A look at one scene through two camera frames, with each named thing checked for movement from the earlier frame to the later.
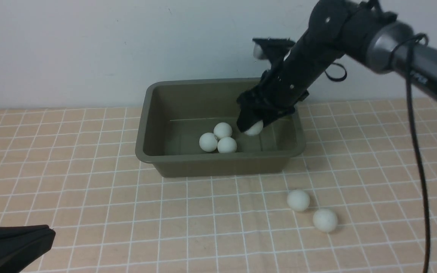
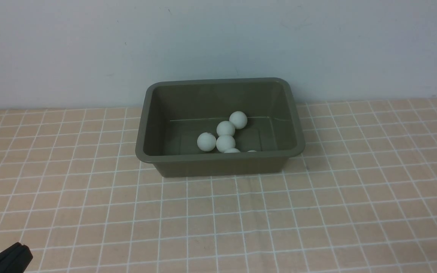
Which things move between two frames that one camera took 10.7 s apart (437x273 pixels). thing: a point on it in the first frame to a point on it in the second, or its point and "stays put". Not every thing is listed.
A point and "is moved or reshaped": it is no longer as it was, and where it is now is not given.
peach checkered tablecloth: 350,205 stays put
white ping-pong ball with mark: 227,145 stays put
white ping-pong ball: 298,200 to 233,150
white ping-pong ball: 255,129 is moved or reshaped
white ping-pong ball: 208,142 stays put
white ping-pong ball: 222,129 stays put
